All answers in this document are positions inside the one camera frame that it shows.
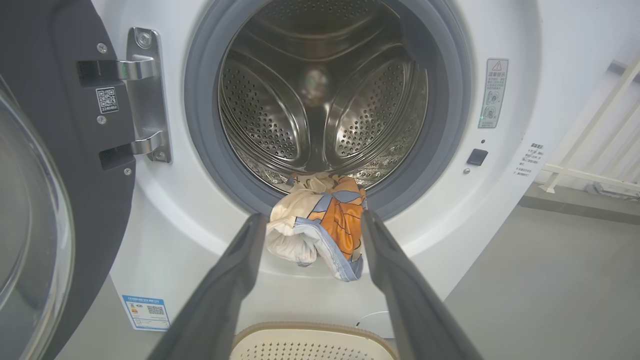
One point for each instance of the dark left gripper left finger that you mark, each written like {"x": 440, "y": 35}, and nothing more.
{"x": 220, "y": 300}

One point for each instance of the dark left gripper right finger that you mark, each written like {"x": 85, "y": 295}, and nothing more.
{"x": 415, "y": 310}

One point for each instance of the cream and orange garment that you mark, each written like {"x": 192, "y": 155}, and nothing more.
{"x": 340, "y": 225}

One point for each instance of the dark round glass washer door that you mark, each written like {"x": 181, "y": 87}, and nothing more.
{"x": 60, "y": 150}

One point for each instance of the white front-load washing machine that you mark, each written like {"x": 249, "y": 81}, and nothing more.
{"x": 450, "y": 210}

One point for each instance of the black door latch socket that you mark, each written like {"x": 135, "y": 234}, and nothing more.
{"x": 477, "y": 157}

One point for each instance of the stainless steel washing machine drum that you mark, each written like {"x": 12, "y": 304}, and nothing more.
{"x": 265, "y": 110}

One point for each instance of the silver metal door hinge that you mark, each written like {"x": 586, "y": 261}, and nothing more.
{"x": 145, "y": 95}

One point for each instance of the round white filter cover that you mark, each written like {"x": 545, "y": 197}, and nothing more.
{"x": 375, "y": 320}

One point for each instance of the blue energy label sticker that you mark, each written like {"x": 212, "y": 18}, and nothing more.
{"x": 146, "y": 312}

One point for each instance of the cream perforated laundry basket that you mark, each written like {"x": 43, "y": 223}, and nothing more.
{"x": 310, "y": 345}

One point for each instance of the small black text sticker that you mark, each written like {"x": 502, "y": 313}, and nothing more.
{"x": 530, "y": 160}

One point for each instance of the white QR code sticker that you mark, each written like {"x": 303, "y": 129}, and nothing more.
{"x": 107, "y": 100}

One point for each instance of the grey warning label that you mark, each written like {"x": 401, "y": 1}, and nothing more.
{"x": 493, "y": 92}

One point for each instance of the white metal railing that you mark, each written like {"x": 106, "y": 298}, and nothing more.
{"x": 595, "y": 125}

